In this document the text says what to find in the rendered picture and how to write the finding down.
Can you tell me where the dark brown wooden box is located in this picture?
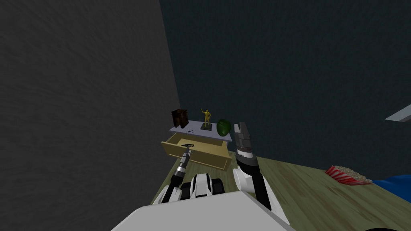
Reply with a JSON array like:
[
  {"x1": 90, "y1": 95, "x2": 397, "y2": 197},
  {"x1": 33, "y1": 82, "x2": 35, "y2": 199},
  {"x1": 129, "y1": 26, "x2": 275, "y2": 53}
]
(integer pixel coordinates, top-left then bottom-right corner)
[{"x1": 170, "y1": 109, "x2": 189, "y2": 129}]

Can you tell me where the light wooden drawer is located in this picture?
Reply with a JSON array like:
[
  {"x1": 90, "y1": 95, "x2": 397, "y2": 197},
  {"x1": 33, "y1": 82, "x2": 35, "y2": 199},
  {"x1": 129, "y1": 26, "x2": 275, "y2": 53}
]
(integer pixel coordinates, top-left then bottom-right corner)
[{"x1": 161, "y1": 132, "x2": 233, "y2": 172}]

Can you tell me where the gold figure statuette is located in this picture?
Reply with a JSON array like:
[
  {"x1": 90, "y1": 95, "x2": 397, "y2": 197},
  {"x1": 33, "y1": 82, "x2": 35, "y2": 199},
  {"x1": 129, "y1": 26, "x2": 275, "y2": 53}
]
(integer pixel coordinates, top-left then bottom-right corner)
[{"x1": 200, "y1": 108, "x2": 213, "y2": 132}]

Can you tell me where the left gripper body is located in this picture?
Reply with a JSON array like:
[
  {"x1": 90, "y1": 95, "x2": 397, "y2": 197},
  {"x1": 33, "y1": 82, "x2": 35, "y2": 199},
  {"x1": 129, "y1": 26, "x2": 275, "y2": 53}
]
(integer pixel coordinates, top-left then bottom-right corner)
[{"x1": 181, "y1": 143, "x2": 195, "y2": 158}]

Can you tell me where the grey shelf board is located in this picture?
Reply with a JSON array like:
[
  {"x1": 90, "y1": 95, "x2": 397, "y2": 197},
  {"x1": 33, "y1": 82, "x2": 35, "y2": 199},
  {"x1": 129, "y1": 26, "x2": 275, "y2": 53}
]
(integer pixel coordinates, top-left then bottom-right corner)
[{"x1": 385, "y1": 104, "x2": 411, "y2": 123}]

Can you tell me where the blue cloth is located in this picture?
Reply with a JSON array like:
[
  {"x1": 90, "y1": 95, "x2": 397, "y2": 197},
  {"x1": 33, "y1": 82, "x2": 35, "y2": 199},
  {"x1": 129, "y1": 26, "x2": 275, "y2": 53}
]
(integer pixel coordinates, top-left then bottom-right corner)
[{"x1": 372, "y1": 174, "x2": 411, "y2": 204}]

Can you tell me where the green vase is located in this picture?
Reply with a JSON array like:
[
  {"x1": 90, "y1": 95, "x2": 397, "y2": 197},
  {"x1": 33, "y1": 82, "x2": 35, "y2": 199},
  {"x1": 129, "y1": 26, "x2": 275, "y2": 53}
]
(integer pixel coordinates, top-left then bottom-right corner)
[{"x1": 216, "y1": 118, "x2": 232, "y2": 137}]

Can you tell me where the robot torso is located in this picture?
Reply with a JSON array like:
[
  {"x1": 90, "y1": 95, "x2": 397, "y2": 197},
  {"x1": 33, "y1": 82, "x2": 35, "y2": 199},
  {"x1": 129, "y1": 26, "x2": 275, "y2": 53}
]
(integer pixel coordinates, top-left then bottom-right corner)
[{"x1": 110, "y1": 173, "x2": 296, "y2": 231}]

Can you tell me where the grey nightstand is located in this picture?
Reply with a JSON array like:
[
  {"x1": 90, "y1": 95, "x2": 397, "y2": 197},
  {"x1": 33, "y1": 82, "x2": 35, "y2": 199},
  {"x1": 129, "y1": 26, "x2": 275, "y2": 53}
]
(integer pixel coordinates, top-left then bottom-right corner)
[{"x1": 169, "y1": 120, "x2": 233, "y2": 144}]

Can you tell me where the red white striped popcorn box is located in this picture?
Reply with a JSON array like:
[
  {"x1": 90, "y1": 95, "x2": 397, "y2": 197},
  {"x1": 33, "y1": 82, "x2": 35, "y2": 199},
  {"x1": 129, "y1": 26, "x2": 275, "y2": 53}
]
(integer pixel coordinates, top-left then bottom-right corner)
[{"x1": 324, "y1": 165, "x2": 374, "y2": 186}]

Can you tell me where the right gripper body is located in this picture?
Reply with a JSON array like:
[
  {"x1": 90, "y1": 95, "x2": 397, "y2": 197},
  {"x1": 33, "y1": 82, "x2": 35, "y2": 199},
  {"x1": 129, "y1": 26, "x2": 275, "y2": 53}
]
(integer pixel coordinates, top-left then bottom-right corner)
[{"x1": 234, "y1": 131, "x2": 252, "y2": 153}]

